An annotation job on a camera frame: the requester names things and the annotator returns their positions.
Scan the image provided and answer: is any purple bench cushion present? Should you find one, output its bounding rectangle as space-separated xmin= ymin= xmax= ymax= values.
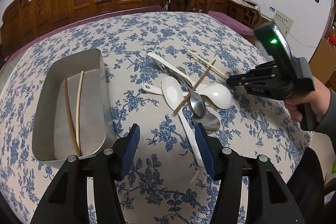
xmin=6 ymin=5 xmax=165 ymax=61

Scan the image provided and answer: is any right hand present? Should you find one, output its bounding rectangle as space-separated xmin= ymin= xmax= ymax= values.
xmin=284 ymin=77 xmax=331 ymax=122

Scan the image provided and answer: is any purple cushion right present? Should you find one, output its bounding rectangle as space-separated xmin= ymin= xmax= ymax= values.
xmin=208 ymin=11 xmax=254 ymax=36

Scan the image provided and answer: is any silver metal fork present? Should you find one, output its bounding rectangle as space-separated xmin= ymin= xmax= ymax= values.
xmin=151 ymin=53 xmax=191 ymax=84

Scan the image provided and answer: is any metal rectangular tray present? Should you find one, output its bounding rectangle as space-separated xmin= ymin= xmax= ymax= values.
xmin=32 ymin=49 xmax=116 ymax=168

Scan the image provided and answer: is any white ceramic spoon right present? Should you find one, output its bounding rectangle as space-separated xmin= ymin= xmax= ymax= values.
xmin=195 ymin=83 xmax=232 ymax=109

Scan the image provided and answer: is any light bamboo chopstick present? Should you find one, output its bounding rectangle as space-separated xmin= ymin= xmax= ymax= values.
xmin=75 ymin=71 xmax=84 ymax=149
xmin=187 ymin=50 xmax=228 ymax=80

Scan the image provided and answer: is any silver metal spoon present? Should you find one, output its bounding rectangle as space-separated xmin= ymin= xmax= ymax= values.
xmin=191 ymin=112 xmax=221 ymax=133
xmin=177 ymin=75 xmax=206 ymax=118

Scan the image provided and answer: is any blue floral tablecloth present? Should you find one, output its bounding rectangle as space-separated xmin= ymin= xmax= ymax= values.
xmin=0 ymin=11 xmax=313 ymax=224

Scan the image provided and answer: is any white ceramic spoon left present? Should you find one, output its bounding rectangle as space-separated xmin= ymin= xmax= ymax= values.
xmin=161 ymin=76 xmax=204 ymax=167

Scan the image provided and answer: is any white wall electrical box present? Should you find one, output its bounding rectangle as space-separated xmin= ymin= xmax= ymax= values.
xmin=273 ymin=10 xmax=294 ymax=38

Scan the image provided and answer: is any wooden armchair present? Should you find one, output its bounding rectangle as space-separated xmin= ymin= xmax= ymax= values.
xmin=164 ymin=0 xmax=212 ymax=14

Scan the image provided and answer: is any white ceramic spoon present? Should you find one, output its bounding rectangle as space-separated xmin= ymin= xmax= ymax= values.
xmin=195 ymin=83 xmax=232 ymax=109
xmin=161 ymin=76 xmax=204 ymax=167

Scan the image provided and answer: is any dark brown chopstick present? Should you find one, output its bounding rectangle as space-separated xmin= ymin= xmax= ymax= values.
xmin=64 ymin=78 xmax=80 ymax=156
xmin=174 ymin=67 xmax=211 ymax=114

